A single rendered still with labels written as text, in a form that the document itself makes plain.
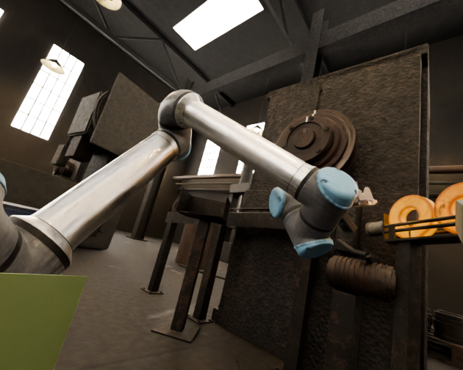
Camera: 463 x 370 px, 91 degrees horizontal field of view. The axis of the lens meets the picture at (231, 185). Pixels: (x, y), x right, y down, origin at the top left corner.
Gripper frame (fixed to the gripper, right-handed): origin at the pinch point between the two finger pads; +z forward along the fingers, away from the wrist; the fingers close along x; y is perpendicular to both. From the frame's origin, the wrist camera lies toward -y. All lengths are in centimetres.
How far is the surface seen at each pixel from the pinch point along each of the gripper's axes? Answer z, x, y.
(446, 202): 14.6, -12.0, -1.6
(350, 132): 25, 29, 39
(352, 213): 14.2, 25.0, -2.2
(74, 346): -100, 43, -43
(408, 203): 15.0, -0.5, -0.7
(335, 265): -5.4, 16.7, -21.6
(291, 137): 3, 49, 44
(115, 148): -130, 252, 106
